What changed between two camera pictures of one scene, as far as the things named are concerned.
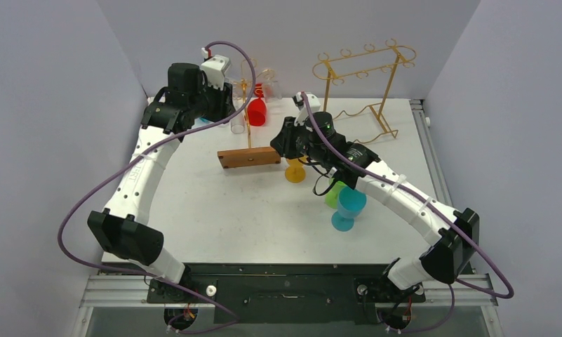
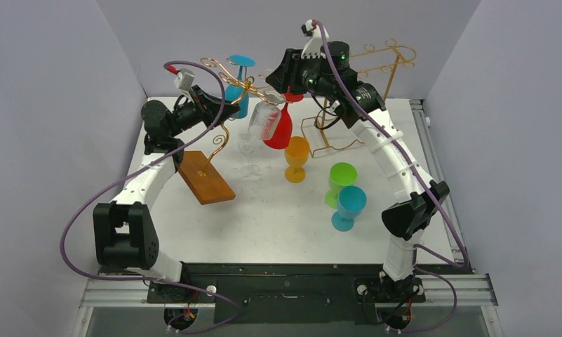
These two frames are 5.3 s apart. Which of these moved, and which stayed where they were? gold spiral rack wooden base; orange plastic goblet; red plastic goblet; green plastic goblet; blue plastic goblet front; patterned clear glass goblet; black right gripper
Moved: red plastic goblet; patterned clear glass goblet; gold spiral rack wooden base; black right gripper
Stayed: orange plastic goblet; green plastic goblet; blue plastic goblet front
